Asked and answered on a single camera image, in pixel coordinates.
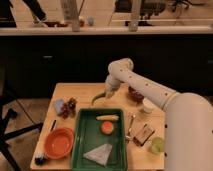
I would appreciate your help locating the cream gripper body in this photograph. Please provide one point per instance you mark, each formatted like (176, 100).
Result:
(109, 93)

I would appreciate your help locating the brown wooden box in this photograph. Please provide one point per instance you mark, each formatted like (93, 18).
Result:
(143, 135)

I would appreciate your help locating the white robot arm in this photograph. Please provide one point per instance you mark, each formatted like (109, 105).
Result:
(188, 118)

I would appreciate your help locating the white cup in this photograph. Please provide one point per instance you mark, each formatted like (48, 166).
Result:
(148, 106)

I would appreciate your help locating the black marker pen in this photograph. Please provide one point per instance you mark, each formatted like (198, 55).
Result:
(53, 125)

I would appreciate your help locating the orange round fruit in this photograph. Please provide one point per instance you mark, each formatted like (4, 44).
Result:
(107, 127)

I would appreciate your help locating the dark maroon bowl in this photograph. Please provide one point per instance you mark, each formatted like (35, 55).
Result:
(135, 95)

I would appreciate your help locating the green plastic tray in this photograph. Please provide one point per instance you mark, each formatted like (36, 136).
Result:
(88, 136)

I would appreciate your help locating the red grape bunch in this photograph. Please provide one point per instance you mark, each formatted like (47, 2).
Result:
(69, 108)

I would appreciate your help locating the black white brush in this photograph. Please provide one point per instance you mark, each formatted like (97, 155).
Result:
(40, 158)

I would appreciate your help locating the green cup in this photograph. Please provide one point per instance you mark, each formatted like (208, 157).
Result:
(157, 145)

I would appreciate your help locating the orange red bowl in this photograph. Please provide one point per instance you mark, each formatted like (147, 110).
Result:
(59, 143)

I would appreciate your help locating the grey folded cloth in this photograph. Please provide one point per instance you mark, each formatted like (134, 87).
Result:
(100, 154)

